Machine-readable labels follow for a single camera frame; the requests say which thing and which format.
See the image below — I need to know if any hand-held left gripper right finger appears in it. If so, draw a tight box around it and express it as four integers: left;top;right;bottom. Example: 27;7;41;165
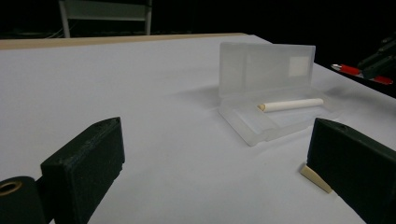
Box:
305;118;396;224

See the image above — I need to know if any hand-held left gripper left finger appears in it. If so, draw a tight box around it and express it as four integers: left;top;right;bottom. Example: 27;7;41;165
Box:
39;117;126;224

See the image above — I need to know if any red pen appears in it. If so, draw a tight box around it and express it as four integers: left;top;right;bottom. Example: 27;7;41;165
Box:
331;63;394;86

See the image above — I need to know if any small beige eraser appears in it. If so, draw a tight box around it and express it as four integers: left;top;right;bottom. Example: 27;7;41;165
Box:
299;163;333;194

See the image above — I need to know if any white pencil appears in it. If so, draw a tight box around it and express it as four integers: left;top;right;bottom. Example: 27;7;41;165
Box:
257;97;325;114

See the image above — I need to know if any clear plastic pencil case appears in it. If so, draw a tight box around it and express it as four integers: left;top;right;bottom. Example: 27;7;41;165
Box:
217;41;344;147

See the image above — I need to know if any white metal stand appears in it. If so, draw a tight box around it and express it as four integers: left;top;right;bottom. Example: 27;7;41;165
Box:
58;0;153;39

